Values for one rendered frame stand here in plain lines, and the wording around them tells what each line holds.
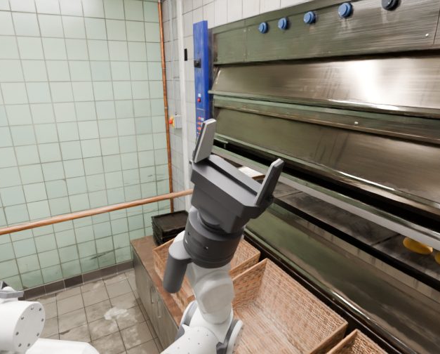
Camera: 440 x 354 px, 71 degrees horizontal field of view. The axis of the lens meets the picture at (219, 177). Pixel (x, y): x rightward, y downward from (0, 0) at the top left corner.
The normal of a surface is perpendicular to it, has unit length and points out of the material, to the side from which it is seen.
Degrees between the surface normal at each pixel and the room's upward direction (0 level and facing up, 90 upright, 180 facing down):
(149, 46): 90
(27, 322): 90
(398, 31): 90
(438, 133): 90
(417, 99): 70
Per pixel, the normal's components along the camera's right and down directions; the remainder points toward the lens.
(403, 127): -0.87, 0.16
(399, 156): -0.82, -0.18
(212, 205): -0.61, 0.37
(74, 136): 0.49, 0.27
